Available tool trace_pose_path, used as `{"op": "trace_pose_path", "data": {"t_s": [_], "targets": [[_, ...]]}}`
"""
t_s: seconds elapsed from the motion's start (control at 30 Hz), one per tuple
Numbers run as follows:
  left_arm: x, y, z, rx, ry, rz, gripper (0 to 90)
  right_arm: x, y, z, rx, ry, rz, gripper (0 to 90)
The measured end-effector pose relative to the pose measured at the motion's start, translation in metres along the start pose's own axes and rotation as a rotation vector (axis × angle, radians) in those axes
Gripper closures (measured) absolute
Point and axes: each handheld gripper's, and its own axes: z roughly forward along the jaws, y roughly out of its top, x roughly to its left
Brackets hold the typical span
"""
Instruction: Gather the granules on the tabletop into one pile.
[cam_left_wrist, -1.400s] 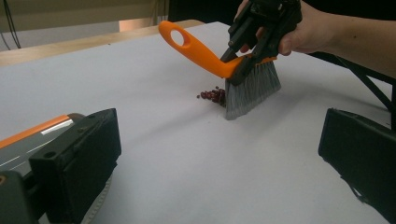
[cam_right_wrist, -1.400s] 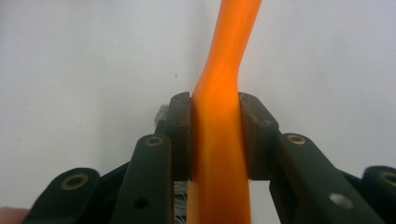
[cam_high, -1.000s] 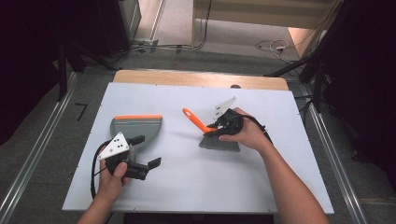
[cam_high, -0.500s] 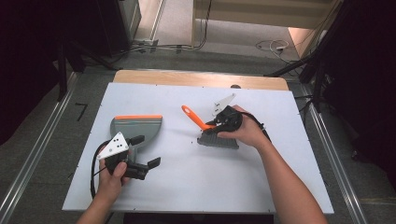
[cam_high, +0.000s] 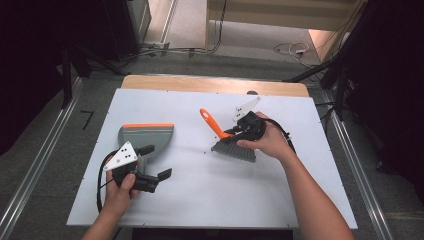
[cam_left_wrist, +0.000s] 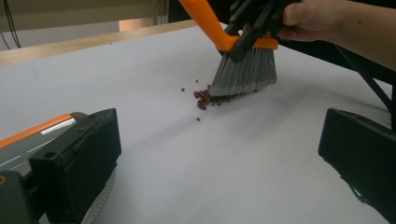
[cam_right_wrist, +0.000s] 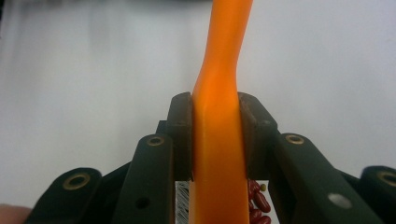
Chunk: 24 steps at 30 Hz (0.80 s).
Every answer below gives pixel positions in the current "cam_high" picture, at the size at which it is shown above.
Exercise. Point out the orange brush with grey bristles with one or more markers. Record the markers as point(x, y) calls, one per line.
point(233, 150)

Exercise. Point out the grey power strip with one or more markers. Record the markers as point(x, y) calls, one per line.
point(156, 46)

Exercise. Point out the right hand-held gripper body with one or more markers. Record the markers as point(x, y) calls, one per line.
point(251, 126)

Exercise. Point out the grey dustpan with orange edge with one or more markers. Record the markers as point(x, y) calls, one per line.
point(146, 135)

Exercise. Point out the person's left hand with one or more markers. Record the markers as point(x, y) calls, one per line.
point(118, 200)

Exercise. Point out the grey cabinet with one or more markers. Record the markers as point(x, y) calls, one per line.
point(140, 16)

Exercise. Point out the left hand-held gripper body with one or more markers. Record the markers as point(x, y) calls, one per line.
point(123, 156)

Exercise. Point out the wooden table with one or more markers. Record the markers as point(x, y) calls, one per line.
point(206, 83)

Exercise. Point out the beige furniture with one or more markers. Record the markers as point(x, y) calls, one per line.
point(283, 15)

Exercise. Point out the black metal stand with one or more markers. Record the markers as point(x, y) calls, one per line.
point(66, 76)
point(340, 83)

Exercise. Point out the aluminium floor rail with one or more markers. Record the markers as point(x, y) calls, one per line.
point(360, 173)
point(36, 160)

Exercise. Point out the white table cover board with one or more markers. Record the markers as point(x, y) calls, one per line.
point(206, 193)

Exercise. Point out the person's right hand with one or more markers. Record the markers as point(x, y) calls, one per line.
point(273, 143)

